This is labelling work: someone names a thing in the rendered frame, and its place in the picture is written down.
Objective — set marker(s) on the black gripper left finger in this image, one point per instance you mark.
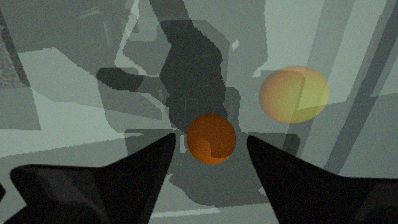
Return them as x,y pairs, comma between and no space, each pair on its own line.
123,192

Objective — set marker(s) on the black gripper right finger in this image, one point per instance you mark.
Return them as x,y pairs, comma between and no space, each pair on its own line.
302,193

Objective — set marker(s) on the brown ball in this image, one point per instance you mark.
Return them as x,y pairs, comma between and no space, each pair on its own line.
211,139

